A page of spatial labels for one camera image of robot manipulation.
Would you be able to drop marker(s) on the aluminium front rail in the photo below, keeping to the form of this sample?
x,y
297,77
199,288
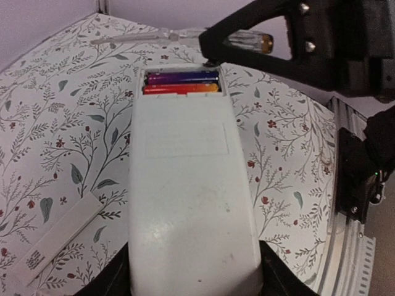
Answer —
x,y
346,265

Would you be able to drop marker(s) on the floral patterned table mat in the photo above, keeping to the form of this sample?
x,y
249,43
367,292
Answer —
x,y
65,132

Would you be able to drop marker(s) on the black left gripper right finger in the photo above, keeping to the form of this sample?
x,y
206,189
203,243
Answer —
x,y
278,279

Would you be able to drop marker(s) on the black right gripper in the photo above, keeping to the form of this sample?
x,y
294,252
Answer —
x,y
342,46

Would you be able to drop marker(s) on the red orange battery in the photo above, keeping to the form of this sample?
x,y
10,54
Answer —
x,y
180,88

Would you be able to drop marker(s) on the white plastic strip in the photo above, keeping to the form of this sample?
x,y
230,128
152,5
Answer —
x,y
45,250

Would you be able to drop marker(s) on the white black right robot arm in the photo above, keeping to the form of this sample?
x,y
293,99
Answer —
x,y
363,166

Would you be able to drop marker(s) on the purple blue battery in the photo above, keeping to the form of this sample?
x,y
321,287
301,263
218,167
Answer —
x,y
182,77

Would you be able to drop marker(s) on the right aluminium frame post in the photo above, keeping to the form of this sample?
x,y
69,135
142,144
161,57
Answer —
x,y
102,6

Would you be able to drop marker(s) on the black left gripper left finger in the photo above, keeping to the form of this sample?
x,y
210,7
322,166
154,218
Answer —
x,y
113,273

